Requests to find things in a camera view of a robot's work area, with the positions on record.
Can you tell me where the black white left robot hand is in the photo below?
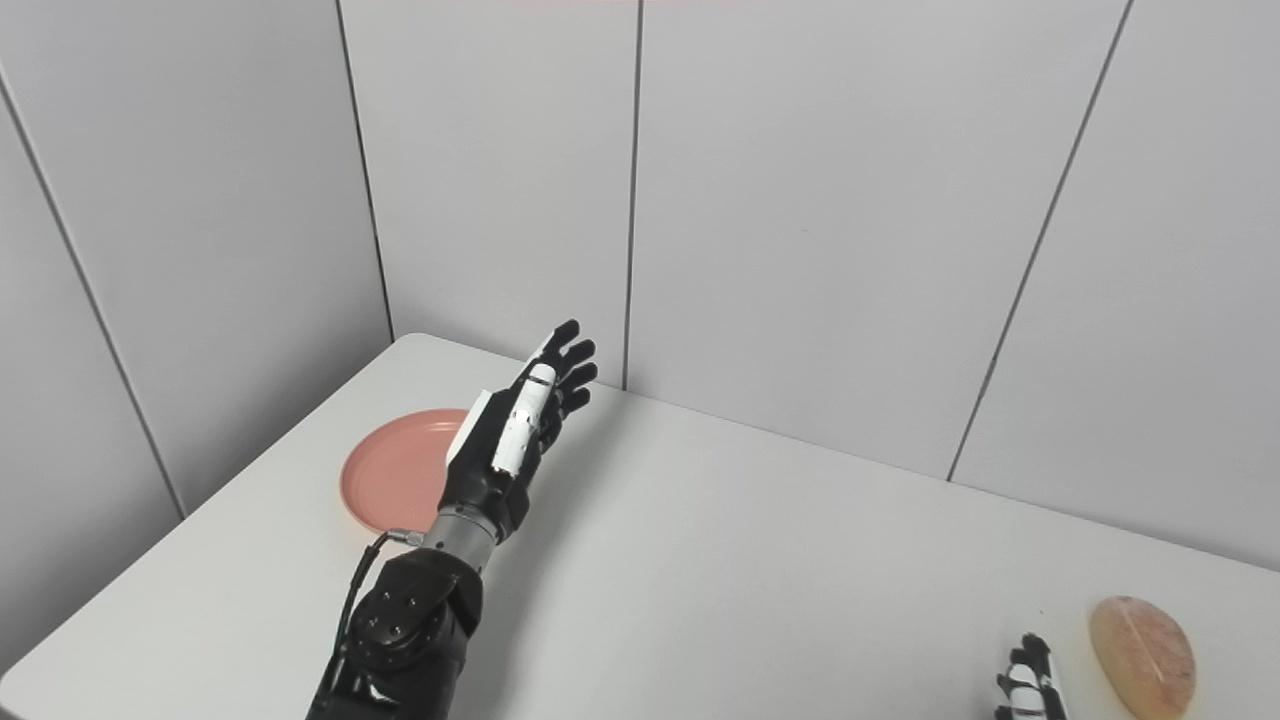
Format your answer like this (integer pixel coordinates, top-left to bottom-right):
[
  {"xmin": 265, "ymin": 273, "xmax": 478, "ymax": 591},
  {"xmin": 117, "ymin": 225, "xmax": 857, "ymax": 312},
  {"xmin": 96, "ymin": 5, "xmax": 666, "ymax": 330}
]
[{"xmin": 440, "ymin": 320, "xmax": 599, "ymax": 546}]

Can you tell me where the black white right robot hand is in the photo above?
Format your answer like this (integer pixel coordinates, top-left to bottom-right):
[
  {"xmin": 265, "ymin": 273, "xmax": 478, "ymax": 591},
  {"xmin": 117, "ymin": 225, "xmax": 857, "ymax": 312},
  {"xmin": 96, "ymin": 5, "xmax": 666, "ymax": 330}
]
[{"xmin": 995, "ymin": 633, "xmax": 1069, "ymax": 720}]

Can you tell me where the pink round plate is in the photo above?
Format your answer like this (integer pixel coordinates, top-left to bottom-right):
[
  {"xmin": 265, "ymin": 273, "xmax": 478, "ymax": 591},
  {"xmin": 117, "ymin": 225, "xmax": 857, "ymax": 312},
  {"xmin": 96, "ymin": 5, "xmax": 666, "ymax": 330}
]
[{"xmin": 340, "ymin": 408, "xmax": 473, "ymax": 536}]

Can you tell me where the brown bread roll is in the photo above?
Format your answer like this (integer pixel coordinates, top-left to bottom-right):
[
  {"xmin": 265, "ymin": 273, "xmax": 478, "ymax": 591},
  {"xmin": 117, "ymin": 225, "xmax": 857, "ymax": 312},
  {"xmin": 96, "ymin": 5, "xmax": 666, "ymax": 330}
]
[{"xmin": 1089, "ymin": 596, "xmax": 1197, "ymax": 720}]

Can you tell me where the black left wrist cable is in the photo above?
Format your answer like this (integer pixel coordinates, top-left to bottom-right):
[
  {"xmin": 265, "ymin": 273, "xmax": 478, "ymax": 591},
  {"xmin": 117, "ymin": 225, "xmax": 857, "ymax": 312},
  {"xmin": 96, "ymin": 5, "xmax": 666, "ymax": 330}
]
[{"xmin": 335, "ymin": 528, "xmax": 426, "ymax": 666}]

